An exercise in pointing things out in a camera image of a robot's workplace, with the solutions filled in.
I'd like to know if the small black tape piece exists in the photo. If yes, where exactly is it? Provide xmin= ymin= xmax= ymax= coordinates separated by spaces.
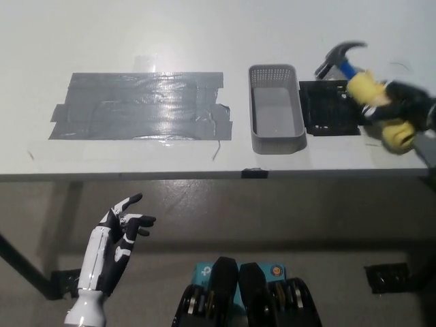
xmin=240 ymin=167 xmax=270 ymax=180

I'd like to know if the black plastic tray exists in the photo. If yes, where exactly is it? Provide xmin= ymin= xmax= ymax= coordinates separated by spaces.
xmin=298 ymin=80 xmax=362 ymax=137

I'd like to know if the grey duct tape patch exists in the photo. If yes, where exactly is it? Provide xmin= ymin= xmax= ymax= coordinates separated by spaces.
xmin=47 ymin=71 xmax=233 ymax=141

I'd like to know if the black and teal robot body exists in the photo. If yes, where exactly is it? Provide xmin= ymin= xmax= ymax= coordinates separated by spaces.
xmin=172 ymin=255 xmax=323 ymax=327

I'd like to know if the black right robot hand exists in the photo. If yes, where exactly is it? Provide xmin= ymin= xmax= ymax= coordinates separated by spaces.
xmin=362 ymin=80 xmax=436 ymax=134

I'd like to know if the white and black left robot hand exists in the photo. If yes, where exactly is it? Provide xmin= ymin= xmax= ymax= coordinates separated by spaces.
xmin=76 ymin=193 xmax=157 ymax=297

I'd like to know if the blue hammer with yellow cloth wrap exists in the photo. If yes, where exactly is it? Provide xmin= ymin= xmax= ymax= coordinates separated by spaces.
xmin=313 ymin=40 xmax=416 ymax=156

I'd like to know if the grey perforated plastic basket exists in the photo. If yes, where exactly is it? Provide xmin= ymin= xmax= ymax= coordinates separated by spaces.
xmin=247 ymin=63 xmax=307 ymax=155

